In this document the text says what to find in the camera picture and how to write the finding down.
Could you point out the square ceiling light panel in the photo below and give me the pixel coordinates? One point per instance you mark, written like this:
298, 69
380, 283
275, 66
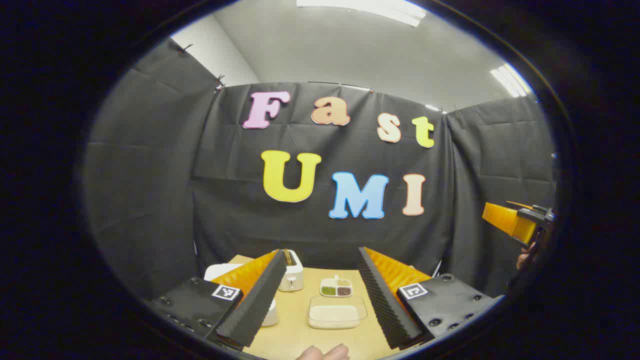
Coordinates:
511, 80

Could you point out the white toaster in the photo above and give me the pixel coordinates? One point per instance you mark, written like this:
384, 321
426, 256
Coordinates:
294, 277

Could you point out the brown bread slice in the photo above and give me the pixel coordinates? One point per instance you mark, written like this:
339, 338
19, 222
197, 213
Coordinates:
288, 257

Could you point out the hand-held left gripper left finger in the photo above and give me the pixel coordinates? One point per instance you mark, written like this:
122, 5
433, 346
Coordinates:
255, 305

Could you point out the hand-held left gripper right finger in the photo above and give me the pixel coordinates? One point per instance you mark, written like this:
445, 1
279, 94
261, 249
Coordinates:
382, 300

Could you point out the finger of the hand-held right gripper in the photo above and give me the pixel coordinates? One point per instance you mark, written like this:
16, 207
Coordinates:
510, 222

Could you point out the divided white bean dish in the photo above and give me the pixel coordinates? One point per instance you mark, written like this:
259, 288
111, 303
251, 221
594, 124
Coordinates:
336, 289

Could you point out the long ceiling light panel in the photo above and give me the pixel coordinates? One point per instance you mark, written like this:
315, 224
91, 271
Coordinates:
365, 10

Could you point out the white rice cooker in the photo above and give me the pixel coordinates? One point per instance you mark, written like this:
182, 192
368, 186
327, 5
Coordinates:
220, 271

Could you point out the clear rice container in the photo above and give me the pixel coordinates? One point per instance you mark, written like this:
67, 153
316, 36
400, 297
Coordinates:
334, 315

